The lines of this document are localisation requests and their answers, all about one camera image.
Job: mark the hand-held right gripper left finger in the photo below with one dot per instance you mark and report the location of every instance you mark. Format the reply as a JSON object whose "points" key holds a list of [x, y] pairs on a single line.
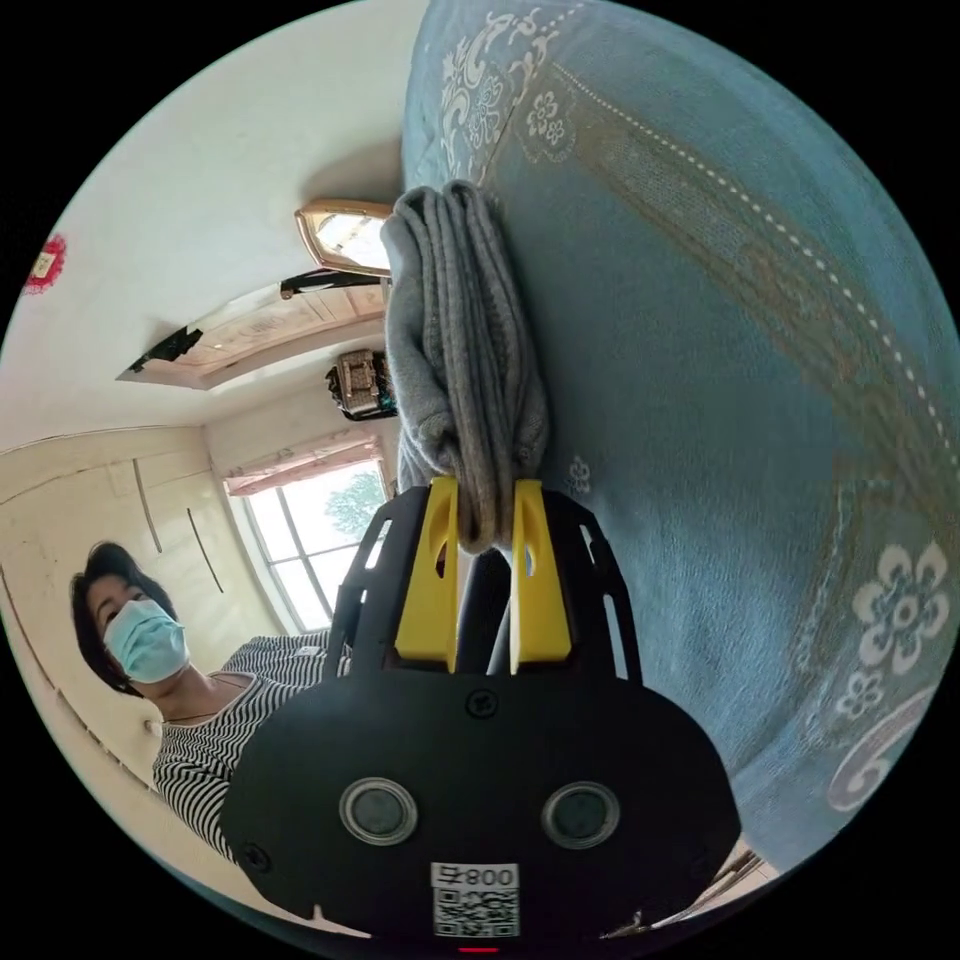
{"points": [[420, 600]]}

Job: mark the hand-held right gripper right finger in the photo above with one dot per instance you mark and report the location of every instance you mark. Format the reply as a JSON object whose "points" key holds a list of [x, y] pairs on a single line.
{"points": [[541, 600]]}

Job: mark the gray long sleeve shirt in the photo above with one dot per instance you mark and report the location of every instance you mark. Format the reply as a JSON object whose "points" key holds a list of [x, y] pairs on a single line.
{"points": [[457, 360]]}

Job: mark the window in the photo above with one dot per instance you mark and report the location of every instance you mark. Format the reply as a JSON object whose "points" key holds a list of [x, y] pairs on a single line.
{"points": [[315, 540]]}

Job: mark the pink curtain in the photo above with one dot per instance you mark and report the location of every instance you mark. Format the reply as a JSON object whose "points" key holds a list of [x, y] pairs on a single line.
{"points": [[300, 463]]}

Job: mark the hanging bag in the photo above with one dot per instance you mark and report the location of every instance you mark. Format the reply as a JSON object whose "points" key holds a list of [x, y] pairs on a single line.
{"points": [[361, 382]]}

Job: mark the person's body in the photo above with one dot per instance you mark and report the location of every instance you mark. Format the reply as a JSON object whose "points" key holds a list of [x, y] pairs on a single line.
{"points": [[187, 697]]}

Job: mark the bed with blue patterned quilt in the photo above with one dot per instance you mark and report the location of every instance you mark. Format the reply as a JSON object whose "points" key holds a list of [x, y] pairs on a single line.
{"points": [[712, 412]]}

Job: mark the cream cupboard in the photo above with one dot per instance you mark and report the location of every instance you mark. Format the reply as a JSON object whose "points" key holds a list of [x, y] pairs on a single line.
{"points": [[112, 540]]}

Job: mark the wooden framed mirror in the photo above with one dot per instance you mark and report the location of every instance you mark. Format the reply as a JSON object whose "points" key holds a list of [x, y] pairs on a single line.
{"points": [[349, 234]]}

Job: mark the red wall ornament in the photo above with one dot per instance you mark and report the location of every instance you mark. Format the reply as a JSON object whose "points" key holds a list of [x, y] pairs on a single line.
{"points": [[46, 264]]}

